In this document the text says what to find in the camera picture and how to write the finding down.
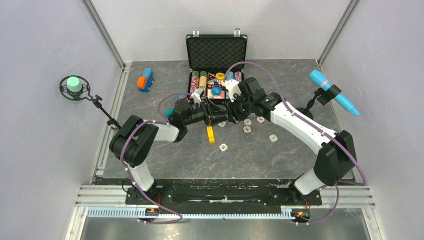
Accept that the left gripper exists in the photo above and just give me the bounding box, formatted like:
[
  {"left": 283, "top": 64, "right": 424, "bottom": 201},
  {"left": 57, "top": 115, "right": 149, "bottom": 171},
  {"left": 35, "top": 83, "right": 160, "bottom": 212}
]
[{"left": 183, "top": 97, "right": 228, "bottom": 127}]

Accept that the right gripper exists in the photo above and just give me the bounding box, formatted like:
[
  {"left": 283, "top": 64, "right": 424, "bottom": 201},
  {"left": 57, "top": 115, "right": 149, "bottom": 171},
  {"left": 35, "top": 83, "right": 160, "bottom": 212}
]
[{"left": 223, "top": 91, "right": 254, "bottom": 124}]

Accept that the black poker chip case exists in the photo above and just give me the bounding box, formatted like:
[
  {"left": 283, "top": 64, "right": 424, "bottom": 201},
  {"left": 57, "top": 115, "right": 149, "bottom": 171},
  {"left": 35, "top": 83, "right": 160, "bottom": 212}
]
[{"left": 185, "top": 28, "right": 248, "bottom": 93}]

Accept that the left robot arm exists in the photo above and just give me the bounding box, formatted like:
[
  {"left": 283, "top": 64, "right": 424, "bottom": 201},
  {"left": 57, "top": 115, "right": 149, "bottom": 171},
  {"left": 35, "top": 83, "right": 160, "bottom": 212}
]
[{"left": 109, "top": 98, "right": 229, "bottom": 204}]

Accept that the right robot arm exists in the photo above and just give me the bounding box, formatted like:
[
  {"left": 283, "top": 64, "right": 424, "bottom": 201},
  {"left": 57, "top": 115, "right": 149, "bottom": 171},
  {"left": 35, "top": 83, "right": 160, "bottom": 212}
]
[{"left": 222, "top": 77, "right": 357, "bottom": 204}]

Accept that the white 1 poker chip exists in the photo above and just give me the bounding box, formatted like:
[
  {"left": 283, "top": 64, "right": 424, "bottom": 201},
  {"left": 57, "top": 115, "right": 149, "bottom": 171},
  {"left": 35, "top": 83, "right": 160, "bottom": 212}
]
[{"left": 218, "top": 121, "right": 226, "bottom": 128}]

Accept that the yellow arch block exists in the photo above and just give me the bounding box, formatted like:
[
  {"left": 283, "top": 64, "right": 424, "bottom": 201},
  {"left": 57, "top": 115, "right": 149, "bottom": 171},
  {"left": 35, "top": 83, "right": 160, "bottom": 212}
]
[{"left": 206, "top": 126, "right": 216, "bottom": 143}]

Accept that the blue small blind button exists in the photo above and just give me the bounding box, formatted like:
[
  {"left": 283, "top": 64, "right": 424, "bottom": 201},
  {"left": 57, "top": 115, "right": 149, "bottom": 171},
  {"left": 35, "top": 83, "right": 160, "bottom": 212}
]
[{"left": 211, "top": 86, "right": 222, "bottom": 96}]

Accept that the red 100 poker chip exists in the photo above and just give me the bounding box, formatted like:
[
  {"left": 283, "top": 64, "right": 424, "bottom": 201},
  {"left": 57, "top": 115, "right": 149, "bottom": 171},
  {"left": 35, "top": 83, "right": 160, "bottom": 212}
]
[{"left": 243, "top": 125, "right": 252, "bottom": 134}]

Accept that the red poker chip near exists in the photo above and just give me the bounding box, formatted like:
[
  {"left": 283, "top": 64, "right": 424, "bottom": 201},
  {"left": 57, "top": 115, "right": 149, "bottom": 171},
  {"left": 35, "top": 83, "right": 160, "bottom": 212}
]
[{"left": 219, "top": 143, "right": 228, "bottom": 152}]

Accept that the red blue lego block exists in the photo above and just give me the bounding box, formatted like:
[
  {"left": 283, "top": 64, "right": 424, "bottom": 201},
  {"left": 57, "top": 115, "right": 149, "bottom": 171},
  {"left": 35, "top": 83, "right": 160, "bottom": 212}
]
[{"left": 178, "top": 94, "right": 187, "bottom": 100}]

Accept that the yellow dealer button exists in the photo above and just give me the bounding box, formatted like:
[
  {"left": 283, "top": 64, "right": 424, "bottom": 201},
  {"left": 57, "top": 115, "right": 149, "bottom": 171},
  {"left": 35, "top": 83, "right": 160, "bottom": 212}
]
[{"left": 215, "top": 72, "right": 225, "bottom": 80}]

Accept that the grey poker chip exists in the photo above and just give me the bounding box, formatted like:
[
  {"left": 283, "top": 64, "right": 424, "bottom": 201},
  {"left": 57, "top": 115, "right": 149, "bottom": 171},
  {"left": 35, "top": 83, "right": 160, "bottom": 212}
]
[{"left": 268, "top": 134, "right": 278, "bottom": 143}]

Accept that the teal block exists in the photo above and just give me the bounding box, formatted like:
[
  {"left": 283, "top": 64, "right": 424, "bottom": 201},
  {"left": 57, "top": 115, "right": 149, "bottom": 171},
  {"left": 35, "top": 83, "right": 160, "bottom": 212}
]
[{"left": 164, "top": 107, "right": 173, "bottom": 118}]

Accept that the blue orange toy car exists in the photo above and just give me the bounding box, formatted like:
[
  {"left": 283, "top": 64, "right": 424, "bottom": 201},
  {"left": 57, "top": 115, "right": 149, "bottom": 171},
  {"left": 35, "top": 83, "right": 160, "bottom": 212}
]
[{"left": 137, "top": 67, "right": 154, "bottom": 93}]

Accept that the blue microphone on stand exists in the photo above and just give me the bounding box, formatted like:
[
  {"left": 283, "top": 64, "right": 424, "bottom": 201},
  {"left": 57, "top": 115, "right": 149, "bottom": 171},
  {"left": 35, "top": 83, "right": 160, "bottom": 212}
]
[{"left": 296, "top": 69, "right": 360, "bottom": 120}]

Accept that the green microphone on stand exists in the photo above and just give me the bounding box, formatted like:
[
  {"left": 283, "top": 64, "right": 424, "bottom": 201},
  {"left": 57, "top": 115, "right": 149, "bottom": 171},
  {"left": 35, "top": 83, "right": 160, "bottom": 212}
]
[{"left": 58, "top": 75, "right": 121, "bottom": 129}]

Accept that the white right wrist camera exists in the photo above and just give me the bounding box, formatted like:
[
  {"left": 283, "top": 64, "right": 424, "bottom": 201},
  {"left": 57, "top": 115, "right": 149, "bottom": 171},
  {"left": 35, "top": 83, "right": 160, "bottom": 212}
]
[{"left": 222, "top": 79, "right": 242, "bottom": 102}]

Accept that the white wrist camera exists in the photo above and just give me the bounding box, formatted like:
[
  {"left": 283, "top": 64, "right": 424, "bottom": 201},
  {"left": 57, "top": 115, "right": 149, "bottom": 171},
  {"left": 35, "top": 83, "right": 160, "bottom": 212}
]
[
  {"left": 190, "top": 87, "right": 207, "bottom": 105},
  {"left": 222, "top": 79, "right": 242, "bottom": 102}
]

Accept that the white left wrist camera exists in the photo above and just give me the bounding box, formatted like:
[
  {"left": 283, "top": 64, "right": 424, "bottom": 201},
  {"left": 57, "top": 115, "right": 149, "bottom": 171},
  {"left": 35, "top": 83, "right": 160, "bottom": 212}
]
[{"left": 190, "top": 87, "right": 207, "bottom": 105}]

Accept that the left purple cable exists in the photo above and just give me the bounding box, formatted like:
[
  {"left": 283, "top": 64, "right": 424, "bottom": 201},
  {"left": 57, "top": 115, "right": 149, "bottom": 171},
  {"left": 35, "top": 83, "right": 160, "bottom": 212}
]
[{"left": 119, "top": 92, "right": 200, "bottom": 225}]

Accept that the purple cable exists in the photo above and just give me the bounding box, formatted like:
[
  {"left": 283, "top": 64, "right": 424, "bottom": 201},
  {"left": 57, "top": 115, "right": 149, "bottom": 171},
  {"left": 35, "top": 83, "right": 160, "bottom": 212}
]
[
  {"left": 119, "top": 92, "right": 200, "bottom": 225},
  {"left": 224, "top": 61, "right": 368, "bottom": 226}
]

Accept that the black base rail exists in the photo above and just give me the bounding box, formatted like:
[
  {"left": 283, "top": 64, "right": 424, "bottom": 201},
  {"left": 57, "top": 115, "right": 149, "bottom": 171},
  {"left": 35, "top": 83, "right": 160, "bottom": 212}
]
[{"left": 125, "top": 178, "right": 323, "bottom": 215}]

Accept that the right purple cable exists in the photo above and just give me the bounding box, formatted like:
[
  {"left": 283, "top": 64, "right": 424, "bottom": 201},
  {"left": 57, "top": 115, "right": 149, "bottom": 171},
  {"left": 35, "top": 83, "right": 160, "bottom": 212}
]
[{"left": 224, "top": 61, "right": 368, "bottom": 226}]

